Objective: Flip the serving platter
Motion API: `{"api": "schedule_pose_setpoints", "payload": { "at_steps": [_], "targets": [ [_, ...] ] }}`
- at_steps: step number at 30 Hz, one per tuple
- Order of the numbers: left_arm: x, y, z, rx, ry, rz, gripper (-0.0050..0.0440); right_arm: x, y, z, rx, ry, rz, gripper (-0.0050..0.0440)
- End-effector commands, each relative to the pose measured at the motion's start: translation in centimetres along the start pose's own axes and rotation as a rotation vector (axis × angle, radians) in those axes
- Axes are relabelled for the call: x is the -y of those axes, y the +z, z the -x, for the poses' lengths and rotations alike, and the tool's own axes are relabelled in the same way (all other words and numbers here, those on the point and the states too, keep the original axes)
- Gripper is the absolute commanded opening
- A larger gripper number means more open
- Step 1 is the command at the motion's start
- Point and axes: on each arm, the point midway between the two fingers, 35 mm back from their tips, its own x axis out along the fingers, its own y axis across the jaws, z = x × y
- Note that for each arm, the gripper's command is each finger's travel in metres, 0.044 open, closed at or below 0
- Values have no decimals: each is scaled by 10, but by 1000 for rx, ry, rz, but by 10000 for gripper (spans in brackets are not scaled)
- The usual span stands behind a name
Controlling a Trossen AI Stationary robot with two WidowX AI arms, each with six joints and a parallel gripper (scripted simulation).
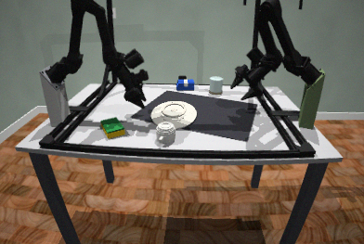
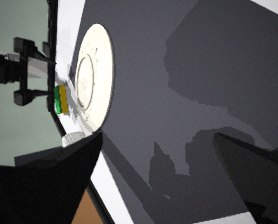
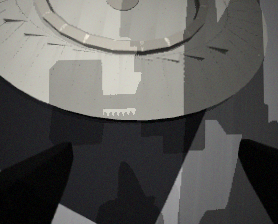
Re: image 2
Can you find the green kitchen sponge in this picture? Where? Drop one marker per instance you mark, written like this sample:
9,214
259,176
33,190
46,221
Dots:
60,99

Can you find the white espresso cup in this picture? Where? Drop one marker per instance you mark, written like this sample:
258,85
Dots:
72,137

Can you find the white oval platter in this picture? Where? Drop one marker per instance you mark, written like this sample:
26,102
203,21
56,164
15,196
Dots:
97,62

